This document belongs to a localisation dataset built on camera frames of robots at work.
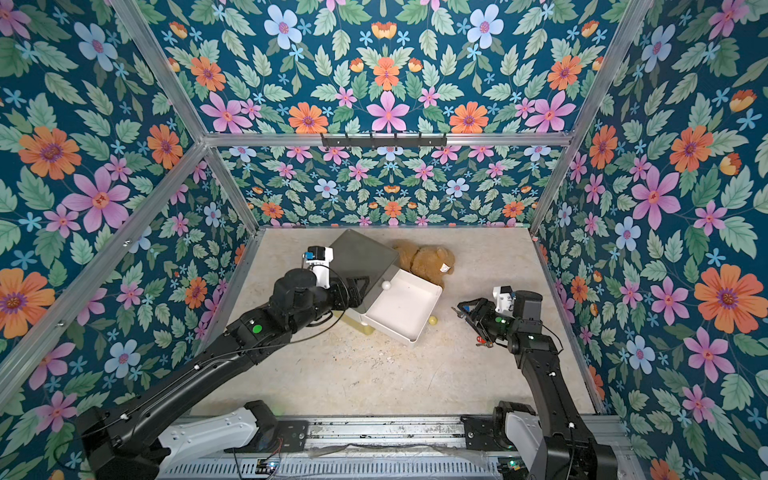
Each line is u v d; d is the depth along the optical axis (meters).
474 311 0.73
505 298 0.77
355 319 0.84
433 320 0.84
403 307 0.89
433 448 0.73
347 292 0.62
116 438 0.38
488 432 0.73
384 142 0.93
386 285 0.82
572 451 0.39
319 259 0.61
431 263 0.93
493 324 0.70
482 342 0.90
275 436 0.68
